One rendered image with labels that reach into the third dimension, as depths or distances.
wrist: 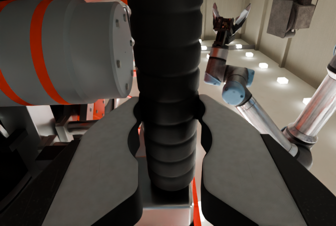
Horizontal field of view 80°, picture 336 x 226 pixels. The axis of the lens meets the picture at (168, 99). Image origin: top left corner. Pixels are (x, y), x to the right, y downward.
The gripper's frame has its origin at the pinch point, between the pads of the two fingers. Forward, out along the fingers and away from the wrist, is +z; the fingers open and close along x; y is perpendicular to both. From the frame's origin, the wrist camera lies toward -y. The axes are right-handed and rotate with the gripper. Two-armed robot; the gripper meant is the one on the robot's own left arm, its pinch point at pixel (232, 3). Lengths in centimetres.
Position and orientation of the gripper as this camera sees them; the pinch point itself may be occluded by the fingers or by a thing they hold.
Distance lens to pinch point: 98.9
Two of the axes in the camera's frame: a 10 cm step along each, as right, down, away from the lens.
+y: -4.3, -0.3, -9.0
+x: -8.8, -2.3, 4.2
